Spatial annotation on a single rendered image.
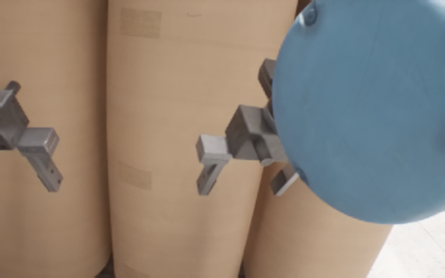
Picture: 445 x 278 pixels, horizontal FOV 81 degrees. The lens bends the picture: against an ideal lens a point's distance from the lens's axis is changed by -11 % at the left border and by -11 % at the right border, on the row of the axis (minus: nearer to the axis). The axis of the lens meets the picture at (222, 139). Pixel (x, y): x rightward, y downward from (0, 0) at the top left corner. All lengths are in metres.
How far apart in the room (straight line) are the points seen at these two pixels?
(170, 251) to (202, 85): 0.44
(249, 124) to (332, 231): 0.52
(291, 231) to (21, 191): 0.69
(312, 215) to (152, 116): 0.45
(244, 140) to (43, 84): 0.48
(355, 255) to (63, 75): 0.86
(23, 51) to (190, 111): 0.36
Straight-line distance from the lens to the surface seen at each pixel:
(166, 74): 0.57
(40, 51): 0.67
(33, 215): 0.85
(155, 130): 0.60
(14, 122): 0.38
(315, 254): 0.84
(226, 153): 0.36
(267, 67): 0.39
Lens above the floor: 1.00
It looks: 23 degrees down
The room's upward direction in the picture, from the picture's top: 9 degrees clockwise
